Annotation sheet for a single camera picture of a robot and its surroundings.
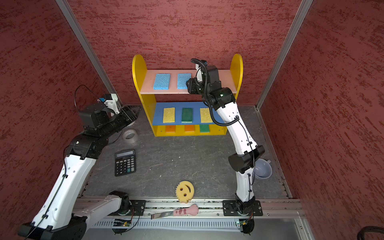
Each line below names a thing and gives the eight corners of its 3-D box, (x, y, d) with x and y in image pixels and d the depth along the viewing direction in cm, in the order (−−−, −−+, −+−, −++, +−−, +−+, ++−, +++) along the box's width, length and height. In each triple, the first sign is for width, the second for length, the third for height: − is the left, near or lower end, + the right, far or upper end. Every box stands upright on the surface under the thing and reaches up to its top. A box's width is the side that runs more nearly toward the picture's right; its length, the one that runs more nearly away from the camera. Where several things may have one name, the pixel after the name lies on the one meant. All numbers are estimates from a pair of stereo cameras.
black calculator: (116, 177, 86) (114, 175, 84) (117, 155, 95) (114, 152, 92) (136, 171, 88) (134, 169, 86) (134, 150, 97) (133, 147, 95)
